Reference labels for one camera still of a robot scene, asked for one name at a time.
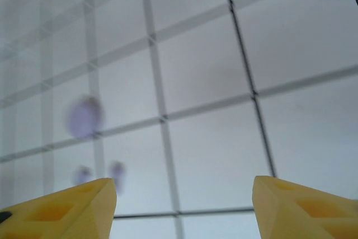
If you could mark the purple round earbud case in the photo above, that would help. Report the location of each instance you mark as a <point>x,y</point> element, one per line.
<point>84,117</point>

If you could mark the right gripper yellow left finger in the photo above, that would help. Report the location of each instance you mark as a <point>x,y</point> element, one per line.
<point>70,213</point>

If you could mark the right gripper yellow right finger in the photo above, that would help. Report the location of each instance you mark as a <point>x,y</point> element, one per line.
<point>302,216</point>

